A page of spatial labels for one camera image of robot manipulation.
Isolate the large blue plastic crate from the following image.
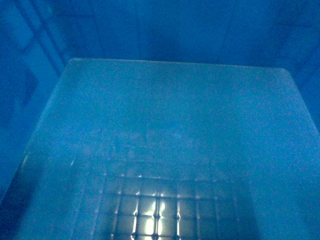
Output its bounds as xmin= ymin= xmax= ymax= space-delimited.
xmin=0 ymin=0 xmax=320 ymax=240

